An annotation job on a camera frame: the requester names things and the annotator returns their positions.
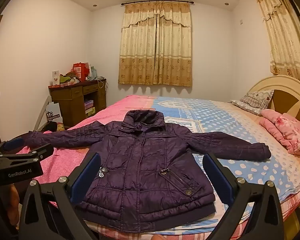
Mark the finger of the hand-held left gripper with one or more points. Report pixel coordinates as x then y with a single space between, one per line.
14 143
41 151

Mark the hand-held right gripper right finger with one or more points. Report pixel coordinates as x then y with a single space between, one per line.
216 173

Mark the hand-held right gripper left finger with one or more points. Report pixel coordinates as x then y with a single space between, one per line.
86 175

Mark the purple quilted jacket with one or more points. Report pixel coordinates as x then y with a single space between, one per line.
145 167

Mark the person's left hand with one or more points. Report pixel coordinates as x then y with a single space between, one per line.
13 205

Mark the black bag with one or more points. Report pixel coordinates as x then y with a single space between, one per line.
50 126

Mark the floral cloth item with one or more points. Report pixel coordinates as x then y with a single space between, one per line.
60 127

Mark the white leaning board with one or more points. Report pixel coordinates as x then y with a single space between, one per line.
42 112

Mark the white printed paper bag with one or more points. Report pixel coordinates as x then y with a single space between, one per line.
54 112

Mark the brown wooden desk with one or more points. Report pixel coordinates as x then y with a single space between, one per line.
72 105

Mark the blue dotted bed sheet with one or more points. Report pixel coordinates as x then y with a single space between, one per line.
215 115

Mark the yellow box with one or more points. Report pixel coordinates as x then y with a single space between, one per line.
90 111

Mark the purple box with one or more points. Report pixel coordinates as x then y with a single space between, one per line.
88 103

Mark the pink textured blanket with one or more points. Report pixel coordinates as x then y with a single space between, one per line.
115 110

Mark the white carton box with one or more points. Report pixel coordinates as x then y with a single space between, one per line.
55 77

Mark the green soft item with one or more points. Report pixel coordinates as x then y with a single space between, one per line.
66 79

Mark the folded pink floral quilt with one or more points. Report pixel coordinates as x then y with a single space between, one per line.
284 130

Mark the patterned pillow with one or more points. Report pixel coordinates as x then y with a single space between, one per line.
254 101

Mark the red bag on desk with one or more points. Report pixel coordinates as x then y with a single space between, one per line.
80 71

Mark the clear plastic bottle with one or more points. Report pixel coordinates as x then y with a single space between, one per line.
93 72

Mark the cream wooden bed headboard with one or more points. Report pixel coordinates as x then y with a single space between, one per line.
289 100

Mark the beige patterned curtain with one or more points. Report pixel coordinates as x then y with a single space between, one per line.
173 47
137 47
282 30

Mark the dark curtain rod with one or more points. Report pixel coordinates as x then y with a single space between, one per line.
140 3

